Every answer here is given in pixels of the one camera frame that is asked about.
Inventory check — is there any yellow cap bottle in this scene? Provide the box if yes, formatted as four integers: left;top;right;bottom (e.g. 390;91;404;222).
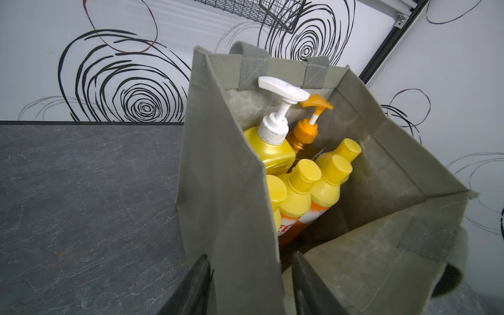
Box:
315;138;362;168
279;154;353;248
278;159;322;236
266;175;287;232

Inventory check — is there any green fabric shopping bag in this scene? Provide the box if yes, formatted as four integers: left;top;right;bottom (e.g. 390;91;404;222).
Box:
177;41;473;314

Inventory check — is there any black wire basket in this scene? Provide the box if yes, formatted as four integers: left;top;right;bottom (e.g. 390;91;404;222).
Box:
199;0;307;33

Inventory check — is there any orange pump soap bottle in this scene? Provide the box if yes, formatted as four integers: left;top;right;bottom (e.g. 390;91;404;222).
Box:
286;94;333;154

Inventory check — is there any yellow pump soap bottle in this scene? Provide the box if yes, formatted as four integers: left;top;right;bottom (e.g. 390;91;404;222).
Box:
244;76;310;175

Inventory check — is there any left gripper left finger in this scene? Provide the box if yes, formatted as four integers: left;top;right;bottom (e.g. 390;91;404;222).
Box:
157;254;213;315

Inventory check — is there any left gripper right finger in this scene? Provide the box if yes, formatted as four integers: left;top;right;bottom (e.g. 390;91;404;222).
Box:
291;251;349;315

